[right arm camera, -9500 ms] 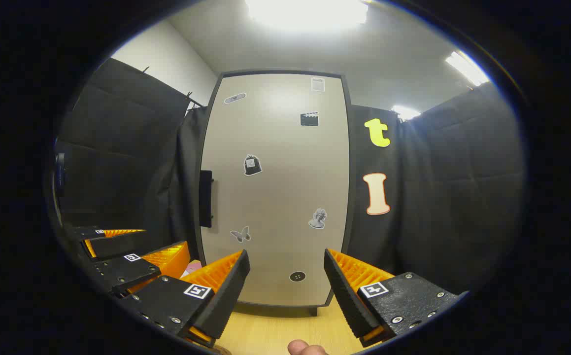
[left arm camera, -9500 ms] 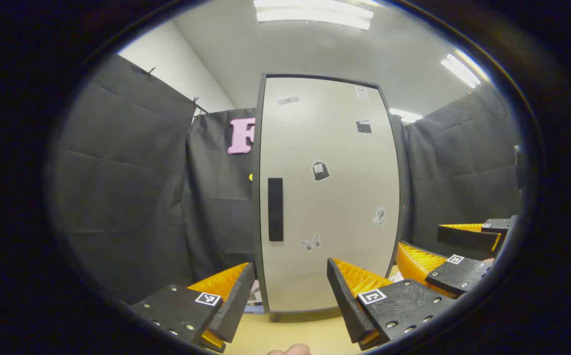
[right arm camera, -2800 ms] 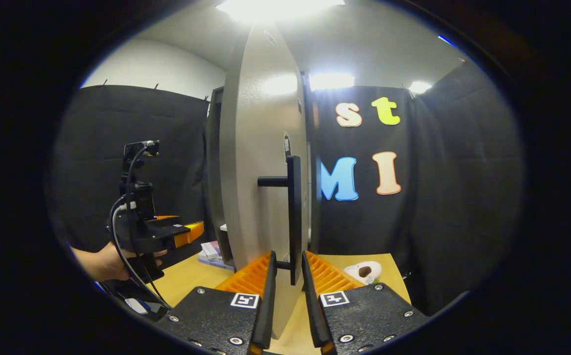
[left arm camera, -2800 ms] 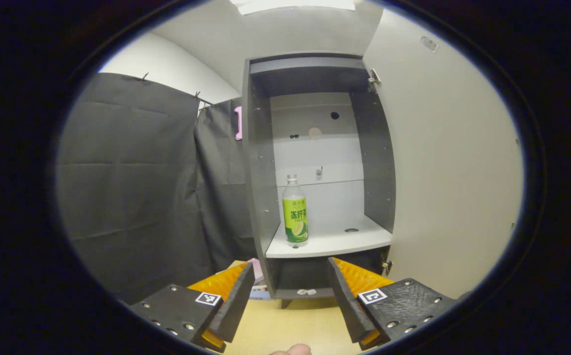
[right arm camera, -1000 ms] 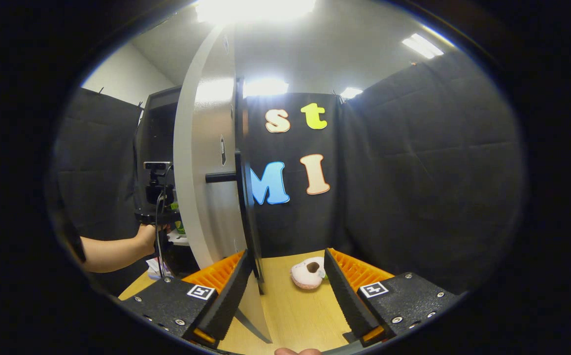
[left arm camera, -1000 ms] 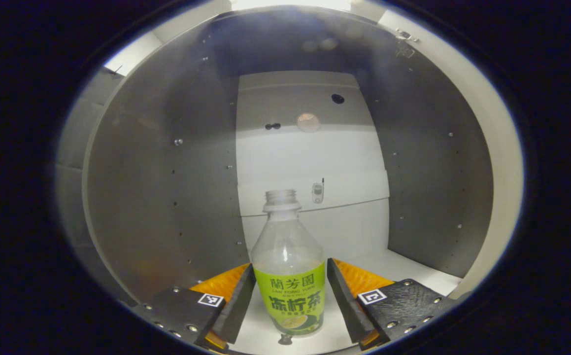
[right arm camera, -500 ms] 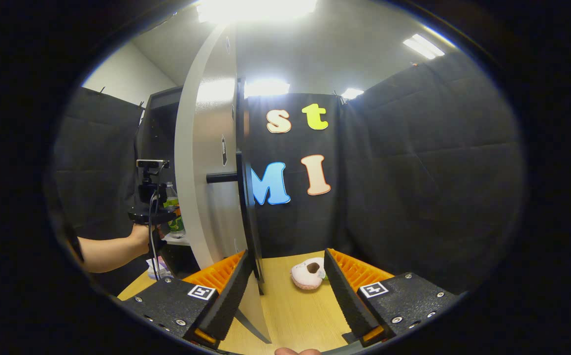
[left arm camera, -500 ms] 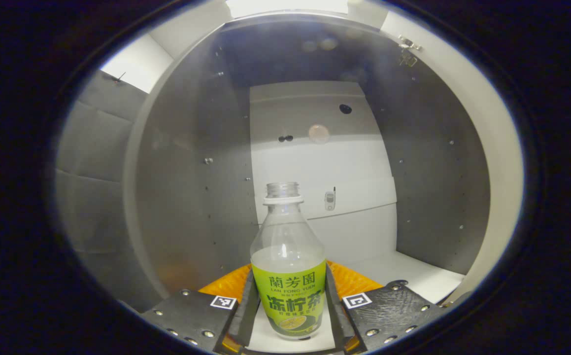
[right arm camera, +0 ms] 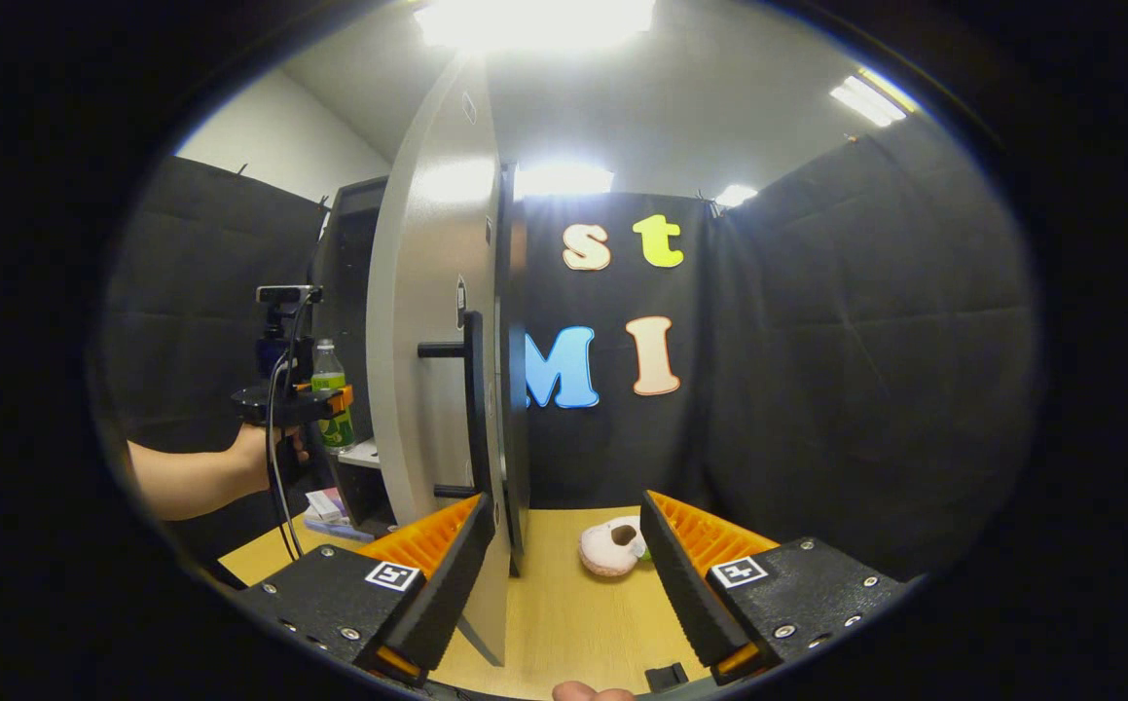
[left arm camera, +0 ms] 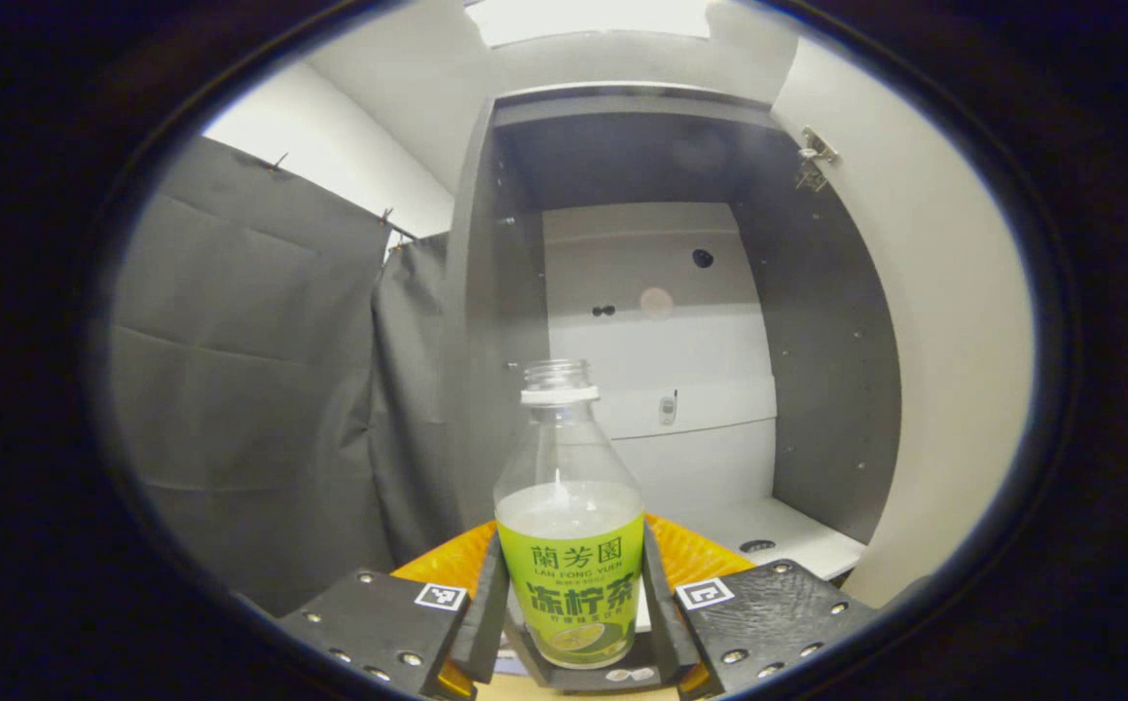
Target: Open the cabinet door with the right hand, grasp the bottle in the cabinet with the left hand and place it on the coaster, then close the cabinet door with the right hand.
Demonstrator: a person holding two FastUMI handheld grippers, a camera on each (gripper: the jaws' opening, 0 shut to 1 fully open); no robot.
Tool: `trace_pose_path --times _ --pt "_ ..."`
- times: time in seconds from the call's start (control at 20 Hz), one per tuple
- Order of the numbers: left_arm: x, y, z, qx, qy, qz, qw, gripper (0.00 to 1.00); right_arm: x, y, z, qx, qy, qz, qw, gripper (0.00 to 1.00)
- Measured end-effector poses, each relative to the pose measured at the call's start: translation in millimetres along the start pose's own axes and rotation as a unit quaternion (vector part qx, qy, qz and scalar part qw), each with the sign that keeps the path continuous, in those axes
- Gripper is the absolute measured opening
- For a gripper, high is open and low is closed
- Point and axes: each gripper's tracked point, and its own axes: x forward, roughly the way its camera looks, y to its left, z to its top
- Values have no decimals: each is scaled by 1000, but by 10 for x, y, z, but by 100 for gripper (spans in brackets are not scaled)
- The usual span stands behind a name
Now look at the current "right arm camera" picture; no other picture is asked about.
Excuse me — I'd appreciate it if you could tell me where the black backdrop cloth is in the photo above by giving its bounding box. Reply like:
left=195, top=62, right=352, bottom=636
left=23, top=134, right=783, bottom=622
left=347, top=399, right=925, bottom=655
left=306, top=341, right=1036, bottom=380
left=101, top=136, right=1041, bottom=585

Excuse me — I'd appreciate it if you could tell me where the green bottle with white cap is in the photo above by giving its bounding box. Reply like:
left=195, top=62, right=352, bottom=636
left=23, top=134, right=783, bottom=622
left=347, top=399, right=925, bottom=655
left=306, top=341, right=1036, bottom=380
left=310, top=338, right=357, bottom=451

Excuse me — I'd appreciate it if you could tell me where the black cabinet door handle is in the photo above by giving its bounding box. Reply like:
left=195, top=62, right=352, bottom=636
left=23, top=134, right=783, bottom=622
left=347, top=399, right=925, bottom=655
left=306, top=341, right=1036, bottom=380
left=418, top=310, right=489, bottom=499

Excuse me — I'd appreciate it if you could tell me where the flat blue book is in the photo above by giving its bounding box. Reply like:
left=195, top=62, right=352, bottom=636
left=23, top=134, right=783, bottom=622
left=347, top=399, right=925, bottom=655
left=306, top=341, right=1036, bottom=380
left=303, top=516, right=377, bottom=543

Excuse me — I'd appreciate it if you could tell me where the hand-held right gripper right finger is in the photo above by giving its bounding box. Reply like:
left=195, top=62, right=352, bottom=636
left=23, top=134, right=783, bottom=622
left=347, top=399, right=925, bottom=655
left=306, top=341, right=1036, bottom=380
left=639, top=490, right=915, bottom=685

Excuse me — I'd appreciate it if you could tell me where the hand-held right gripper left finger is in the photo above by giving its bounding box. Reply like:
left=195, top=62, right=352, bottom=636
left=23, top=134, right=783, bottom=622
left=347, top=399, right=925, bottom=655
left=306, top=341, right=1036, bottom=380
left=233, top=492, right=498, bottom=685

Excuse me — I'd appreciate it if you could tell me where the dark grey cabinet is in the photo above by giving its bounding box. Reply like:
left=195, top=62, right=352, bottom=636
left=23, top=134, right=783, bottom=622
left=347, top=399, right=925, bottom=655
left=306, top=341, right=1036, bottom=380
left=310, top=161, right=530, bottom=575

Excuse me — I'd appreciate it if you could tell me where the light grey cabinet door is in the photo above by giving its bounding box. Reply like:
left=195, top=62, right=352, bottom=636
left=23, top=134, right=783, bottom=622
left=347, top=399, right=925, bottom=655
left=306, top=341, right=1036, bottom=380
left=366, top=54, right=516, bottom=668

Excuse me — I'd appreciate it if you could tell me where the pink white plush toy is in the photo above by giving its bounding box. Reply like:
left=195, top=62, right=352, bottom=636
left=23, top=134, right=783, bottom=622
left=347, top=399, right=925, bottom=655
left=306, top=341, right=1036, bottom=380
left=578, top=516, right=649, bottom=578

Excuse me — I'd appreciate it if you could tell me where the small pink white box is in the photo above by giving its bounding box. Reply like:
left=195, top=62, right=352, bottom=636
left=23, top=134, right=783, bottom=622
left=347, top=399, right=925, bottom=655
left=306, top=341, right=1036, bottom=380
left=304, top=487, right=350, bottom=527

